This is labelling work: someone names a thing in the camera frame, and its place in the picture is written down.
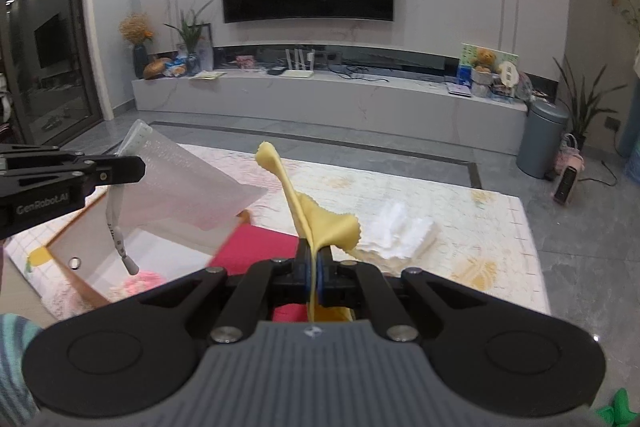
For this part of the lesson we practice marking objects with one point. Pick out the grey basket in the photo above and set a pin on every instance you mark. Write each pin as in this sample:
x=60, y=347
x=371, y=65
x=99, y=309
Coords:
x=482, y=84

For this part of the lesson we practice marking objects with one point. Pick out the brown teddy bear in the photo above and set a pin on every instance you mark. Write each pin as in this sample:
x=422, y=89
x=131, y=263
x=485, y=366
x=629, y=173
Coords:
x=484, y=59

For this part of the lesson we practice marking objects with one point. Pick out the small black box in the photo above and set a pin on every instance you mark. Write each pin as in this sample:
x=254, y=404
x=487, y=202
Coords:
x=276, y=71

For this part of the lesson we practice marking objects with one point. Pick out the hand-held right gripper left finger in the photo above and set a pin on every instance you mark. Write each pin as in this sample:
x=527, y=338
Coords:
x=305, y=289

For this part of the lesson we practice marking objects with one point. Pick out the dark vase with yellow flowers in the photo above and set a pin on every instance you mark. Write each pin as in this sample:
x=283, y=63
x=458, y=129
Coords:
x=140, y=59

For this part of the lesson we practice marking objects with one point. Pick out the white router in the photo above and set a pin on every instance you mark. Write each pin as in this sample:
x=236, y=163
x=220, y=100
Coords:
x=297, y=73

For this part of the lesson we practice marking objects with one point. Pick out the small pink box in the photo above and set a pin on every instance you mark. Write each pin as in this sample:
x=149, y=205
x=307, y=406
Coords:
x=245, y=62

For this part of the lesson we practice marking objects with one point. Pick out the white marble television console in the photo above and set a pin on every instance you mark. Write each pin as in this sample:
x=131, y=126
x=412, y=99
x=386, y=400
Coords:
x=325, y=107

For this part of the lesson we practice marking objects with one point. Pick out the yellowish papers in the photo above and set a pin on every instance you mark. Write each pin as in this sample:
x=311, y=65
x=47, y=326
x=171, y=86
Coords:
x=207, y=76

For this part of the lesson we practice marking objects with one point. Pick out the long leaf potted plant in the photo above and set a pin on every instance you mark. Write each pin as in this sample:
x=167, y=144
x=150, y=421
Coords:
x=582, y=107

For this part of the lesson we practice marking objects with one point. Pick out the brown round item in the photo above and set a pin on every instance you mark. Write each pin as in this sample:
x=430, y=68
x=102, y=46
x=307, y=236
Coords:
x=156, y=68

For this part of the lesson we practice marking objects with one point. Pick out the white round fan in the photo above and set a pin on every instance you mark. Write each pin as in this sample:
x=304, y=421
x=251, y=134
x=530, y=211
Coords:
x=508, y=73

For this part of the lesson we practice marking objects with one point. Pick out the pink space heater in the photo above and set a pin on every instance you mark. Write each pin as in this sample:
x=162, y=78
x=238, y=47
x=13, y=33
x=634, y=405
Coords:
x=570, y=182

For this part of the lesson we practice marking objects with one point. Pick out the purple flat case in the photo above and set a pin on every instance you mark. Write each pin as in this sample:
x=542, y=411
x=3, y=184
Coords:
x=458, y=89

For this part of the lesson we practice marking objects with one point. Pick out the white cloth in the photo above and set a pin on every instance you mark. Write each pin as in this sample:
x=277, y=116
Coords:
x=400, y=227

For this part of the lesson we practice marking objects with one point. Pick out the wall socket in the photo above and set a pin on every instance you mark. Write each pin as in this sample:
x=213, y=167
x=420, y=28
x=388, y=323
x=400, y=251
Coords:
x=612, y=123

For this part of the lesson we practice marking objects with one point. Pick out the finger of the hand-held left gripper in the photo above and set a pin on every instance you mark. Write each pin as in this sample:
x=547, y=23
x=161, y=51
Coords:
x=120, y=170

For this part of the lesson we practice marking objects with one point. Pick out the person's striped clothing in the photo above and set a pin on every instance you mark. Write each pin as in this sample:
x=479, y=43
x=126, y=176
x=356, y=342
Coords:
x=15, y=367

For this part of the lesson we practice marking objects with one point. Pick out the grey trash bin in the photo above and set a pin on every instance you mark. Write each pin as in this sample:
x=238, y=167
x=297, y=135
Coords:
x=542, y=142

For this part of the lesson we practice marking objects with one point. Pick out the red cloth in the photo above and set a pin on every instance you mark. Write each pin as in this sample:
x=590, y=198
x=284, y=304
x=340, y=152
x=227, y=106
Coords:
x=255, y=247

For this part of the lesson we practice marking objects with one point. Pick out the framed board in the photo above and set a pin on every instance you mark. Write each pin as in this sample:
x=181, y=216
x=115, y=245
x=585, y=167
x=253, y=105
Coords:
x=205, y=47

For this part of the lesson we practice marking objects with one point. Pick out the blue white snack bag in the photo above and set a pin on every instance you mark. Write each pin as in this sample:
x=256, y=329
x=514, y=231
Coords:
x=177, y=68

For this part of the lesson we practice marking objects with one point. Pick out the green printed board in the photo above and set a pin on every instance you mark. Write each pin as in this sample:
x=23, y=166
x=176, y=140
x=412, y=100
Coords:
x=467, y=54

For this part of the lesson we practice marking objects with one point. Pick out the pink flower plush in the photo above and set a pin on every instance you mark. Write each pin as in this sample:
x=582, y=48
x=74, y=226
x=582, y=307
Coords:
x=145, y=282

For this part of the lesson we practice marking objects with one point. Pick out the glass sliding door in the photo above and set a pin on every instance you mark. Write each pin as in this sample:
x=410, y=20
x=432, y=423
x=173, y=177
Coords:
x=45, y=32

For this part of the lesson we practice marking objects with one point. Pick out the lace patterned tablecloth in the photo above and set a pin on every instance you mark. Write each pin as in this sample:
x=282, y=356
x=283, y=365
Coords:
x=475, y=227

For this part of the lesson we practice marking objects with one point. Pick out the green soft item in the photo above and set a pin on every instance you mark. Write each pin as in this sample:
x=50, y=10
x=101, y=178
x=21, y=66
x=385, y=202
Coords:
x=617, y=409

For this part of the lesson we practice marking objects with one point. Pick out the pink woven bag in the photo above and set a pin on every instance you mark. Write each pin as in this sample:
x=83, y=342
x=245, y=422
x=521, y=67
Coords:
x=570, y=152

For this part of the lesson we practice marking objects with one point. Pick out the green plant in glass vase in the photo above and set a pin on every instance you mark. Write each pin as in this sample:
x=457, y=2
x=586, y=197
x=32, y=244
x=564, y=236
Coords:
x=191, y=37

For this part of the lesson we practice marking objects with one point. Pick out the translucent mesh zip bag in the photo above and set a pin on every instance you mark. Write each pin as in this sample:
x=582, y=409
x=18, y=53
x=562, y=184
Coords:
x=185, y=192

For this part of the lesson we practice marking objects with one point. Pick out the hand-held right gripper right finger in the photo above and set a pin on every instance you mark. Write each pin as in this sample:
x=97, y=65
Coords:
x=322, y=292

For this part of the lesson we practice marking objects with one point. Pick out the blue box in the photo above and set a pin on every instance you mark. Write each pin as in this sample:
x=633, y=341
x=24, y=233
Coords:
x=465, y=75

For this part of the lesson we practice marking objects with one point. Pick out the yellow cloth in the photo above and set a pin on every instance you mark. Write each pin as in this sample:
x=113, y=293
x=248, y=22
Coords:
x=305, y=217

